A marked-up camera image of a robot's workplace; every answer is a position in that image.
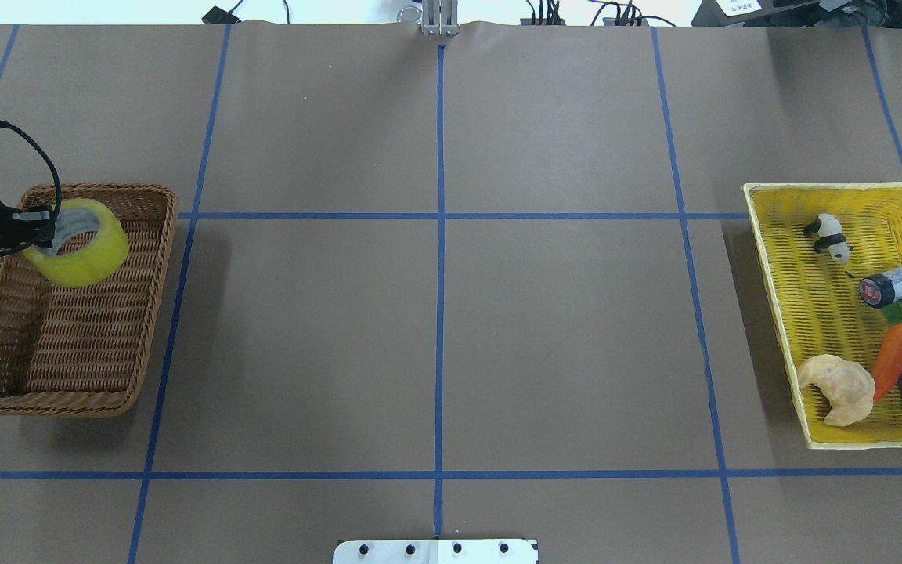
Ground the clear yellow tape roll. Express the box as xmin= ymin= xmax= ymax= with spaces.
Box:
xmin=22 ymin=197 xmax=130 ymax=288

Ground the brown wicker basket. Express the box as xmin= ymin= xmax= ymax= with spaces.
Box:
xmin=0 ymin=183 xmax=179 ymax=418

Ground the yellow plastic basket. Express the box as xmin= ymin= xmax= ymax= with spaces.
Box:
xmin=742 ymin=182 xmax=902 ymax=450

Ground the panda figurine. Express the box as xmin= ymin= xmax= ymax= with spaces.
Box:
xmin=803 ymin=213 xmax=854 ymax=265

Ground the toy bread croissant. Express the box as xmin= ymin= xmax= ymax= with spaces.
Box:
xmin=797 ymin=354 xmax=875 ymax=426

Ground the small labelled can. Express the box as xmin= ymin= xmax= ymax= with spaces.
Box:
xmin=857 ymin=265 xmax=902 ymax=309

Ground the toy carrot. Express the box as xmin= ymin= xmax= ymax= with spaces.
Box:
xmin=870 ymin=300 xmax=902 ymax=404

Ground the aluminium frame post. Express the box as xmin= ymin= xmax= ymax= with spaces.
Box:
xmin=417 ymin=0 xmax=460 ymax=37

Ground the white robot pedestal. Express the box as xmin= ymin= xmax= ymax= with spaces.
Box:
xmin=332 ymin=538 xmax=539 ymax=563

